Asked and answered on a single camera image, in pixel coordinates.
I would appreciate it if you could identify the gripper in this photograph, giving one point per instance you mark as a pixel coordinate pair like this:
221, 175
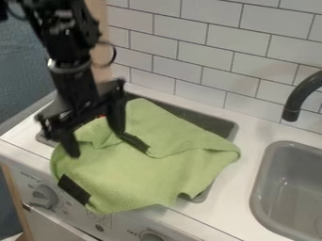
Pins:
75, 94

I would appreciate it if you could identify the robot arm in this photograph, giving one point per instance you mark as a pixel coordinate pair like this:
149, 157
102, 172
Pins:
67, 34

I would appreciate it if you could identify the green cloth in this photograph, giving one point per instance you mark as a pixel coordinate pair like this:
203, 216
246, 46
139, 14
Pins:
146, 157

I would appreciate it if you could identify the toy sink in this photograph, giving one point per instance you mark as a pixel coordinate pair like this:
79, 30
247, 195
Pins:
289, 191

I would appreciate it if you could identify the tap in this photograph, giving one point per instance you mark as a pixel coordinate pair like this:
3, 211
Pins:
299, 97

